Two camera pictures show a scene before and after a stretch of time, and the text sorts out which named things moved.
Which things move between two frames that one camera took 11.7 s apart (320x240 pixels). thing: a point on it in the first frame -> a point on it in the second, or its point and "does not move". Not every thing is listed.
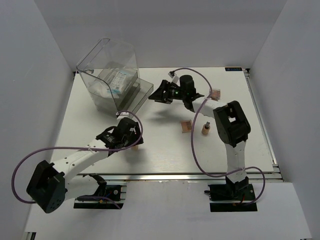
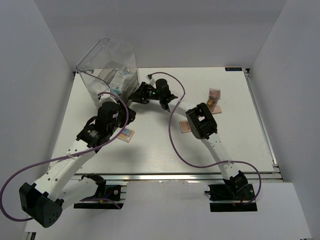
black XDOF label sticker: [233, 69] does not move
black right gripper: [159, 95] -> [140, 95]
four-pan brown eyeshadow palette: [186, 126] does not move
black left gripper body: [129, 140] -> [120, 122]
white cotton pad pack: [117, 83] does not move
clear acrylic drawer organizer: [109, 71] does not move
